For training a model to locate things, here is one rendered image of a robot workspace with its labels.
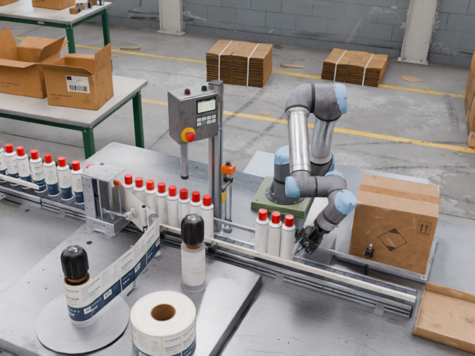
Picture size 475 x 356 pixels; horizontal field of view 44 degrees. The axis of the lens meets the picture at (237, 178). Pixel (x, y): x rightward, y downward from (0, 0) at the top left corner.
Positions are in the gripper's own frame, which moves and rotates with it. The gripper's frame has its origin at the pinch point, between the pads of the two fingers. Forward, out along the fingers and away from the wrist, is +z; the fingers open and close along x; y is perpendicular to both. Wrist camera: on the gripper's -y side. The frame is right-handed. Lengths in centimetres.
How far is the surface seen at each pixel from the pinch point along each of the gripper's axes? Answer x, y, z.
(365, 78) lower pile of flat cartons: -15, -435, 107
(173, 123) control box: -67, -1, -11
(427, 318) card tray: 49, 4, -17
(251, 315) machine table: -0.1, 28.7, 12.2
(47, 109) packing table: -164, -92, 112
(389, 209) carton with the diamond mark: 16.3, -16.3, -30.4
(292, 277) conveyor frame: 4.8, 5.9, 6.4
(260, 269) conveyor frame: -6.2, 5.9, 13.3
